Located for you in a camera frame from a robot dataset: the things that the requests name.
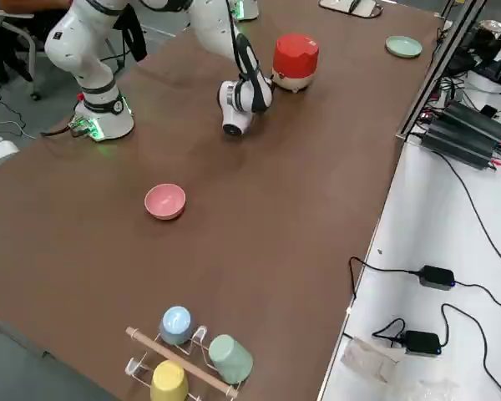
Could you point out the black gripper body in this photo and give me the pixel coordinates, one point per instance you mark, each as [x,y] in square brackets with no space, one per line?
[269,80]

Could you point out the orange rice cooker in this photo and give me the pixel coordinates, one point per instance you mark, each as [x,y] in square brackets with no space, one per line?
[296,58]

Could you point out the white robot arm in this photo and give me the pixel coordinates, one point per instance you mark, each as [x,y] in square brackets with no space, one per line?
[248,12]
[79,46]

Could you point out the pale green plate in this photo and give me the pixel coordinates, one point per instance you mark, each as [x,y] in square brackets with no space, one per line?
[403,46]

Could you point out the pink bowl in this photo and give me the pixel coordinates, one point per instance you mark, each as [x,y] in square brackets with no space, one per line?
[165,202]

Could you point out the black power supply box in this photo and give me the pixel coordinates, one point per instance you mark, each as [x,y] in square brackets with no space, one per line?
[455,146]
[480,125]

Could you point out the black phone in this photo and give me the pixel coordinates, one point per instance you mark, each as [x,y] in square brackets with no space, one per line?
[489,110]

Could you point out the grey office chair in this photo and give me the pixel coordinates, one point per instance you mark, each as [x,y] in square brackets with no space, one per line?
[21,37]

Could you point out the black power adapter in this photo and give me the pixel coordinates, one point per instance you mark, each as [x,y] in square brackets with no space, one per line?
[421,342]
[436,276]

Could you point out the blue cup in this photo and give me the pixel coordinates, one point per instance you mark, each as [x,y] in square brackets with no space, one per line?
[175,323]

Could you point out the person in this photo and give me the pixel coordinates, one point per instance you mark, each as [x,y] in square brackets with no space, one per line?
[0,46]

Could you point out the white control box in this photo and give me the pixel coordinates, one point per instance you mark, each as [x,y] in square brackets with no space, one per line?
[0,156]

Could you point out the green cup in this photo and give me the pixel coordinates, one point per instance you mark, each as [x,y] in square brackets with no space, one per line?
[229,359]

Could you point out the clear cup rack wooden rod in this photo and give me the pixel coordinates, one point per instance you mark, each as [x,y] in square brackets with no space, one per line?
[179,361]

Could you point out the clear plastic bag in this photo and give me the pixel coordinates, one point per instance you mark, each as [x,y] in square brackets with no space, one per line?
[371,359]

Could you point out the yellow cup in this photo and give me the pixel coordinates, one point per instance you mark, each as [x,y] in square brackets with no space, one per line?
[169,382]

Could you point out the aluminium frame post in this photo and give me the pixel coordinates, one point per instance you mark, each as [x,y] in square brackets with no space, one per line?
[434,75]

